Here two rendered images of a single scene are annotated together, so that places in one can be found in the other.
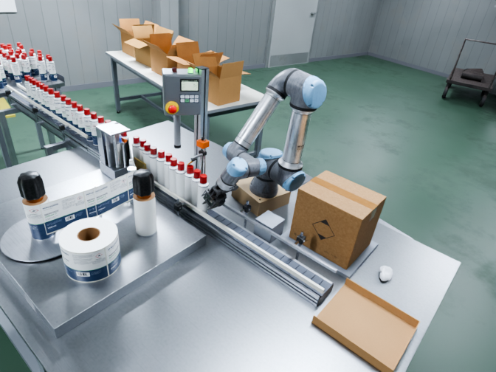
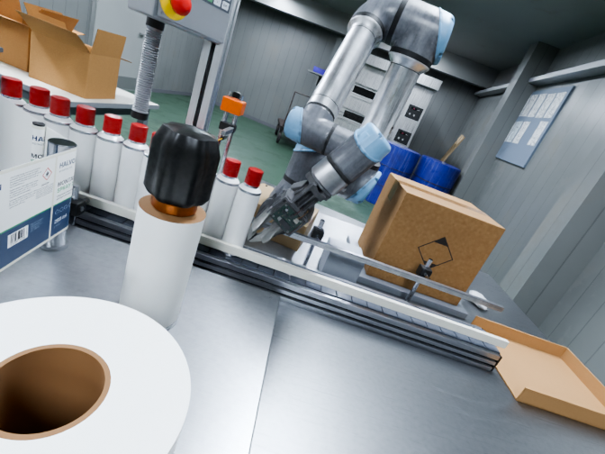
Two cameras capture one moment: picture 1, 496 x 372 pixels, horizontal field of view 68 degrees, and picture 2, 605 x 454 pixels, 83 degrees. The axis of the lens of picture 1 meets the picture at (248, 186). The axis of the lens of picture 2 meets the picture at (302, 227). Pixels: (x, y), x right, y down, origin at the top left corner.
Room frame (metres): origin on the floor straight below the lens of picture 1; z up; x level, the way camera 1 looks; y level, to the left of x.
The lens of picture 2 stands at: (0.80, 0.58, 1.28)
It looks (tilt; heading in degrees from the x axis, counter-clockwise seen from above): 21 degrees down; 318
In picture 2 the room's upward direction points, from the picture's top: 22 degrees clockwise
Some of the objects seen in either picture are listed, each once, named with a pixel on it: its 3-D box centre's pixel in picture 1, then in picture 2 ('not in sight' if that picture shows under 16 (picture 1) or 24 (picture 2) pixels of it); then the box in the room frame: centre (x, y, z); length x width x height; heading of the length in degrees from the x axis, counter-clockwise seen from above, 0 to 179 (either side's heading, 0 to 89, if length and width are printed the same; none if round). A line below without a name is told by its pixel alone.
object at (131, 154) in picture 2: (169, 172); (131, 170); (1.57, 0.40, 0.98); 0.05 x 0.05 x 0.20
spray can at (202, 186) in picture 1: (203, 194); (242, 212); (1.41, 0.20, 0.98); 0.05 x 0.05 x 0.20
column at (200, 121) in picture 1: (200, 136); (203, 97); (1.64, 0.26, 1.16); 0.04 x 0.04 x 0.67; 53
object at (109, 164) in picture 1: (116, 150); not in sight; (1.68, 0.70, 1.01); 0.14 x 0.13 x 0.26; 53
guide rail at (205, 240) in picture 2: (220, 224); (293, 269); (1.29, 0.10, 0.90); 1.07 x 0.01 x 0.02; 53
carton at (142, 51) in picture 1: (149, 46); not in sight; (4.28, 1.28, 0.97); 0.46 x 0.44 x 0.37; 47
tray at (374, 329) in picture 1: (365, 322); (545, 370); (0.89, -0.48, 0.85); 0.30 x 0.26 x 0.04; 53
